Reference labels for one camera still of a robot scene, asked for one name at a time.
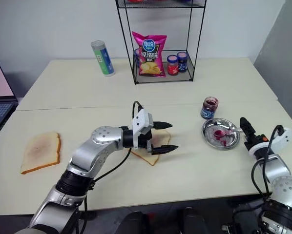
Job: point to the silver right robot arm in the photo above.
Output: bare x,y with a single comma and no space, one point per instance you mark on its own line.
282,185

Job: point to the metal spoon with jam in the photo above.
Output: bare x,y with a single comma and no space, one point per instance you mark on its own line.
219,133

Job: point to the red label jam jar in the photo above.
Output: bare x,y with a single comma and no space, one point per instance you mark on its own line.
172,65

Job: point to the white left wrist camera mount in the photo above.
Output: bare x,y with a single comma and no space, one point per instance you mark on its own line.
141,123

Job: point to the bread slice with brown crust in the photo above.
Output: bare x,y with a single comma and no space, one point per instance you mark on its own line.
41,152
161,137

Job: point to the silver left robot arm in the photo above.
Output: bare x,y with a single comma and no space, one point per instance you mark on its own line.
104,139

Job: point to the pink potato chips bag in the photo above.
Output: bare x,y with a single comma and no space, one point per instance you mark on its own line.
149,56

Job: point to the open jam jar blue label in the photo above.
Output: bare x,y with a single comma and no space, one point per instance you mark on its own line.
209,109

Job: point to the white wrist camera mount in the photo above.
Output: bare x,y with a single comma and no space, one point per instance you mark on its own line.
286,136
141,123

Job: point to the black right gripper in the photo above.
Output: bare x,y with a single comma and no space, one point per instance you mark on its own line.
257,139

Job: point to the dark rounded shape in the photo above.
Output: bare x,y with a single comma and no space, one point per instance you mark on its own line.
194,220

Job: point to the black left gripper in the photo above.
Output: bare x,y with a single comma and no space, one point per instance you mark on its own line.
145,139

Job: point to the tall silver green blue can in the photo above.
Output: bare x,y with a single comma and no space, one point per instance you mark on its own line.
103,58

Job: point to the round metal plate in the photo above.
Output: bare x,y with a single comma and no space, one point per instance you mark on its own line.
210,136

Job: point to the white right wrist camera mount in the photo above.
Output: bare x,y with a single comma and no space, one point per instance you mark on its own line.
286,136

